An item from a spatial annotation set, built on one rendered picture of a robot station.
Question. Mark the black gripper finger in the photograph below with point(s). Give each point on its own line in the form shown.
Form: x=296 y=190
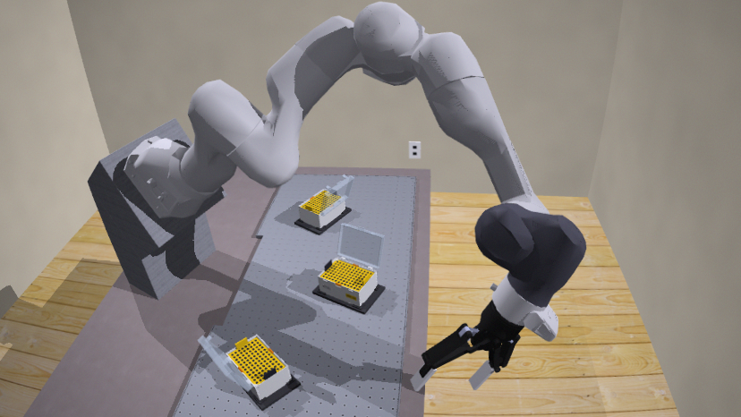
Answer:
x=487 y=368
x=446 y=351

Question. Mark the yellow pipette tip rack insert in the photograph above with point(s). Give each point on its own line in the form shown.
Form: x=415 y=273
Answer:
x=255 y=359
x=314 y=204
x=346 y=274

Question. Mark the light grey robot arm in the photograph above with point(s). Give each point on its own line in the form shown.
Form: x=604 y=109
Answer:
x=541 y=251

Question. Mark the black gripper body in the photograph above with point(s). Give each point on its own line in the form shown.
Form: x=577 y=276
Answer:
x=493 y=326

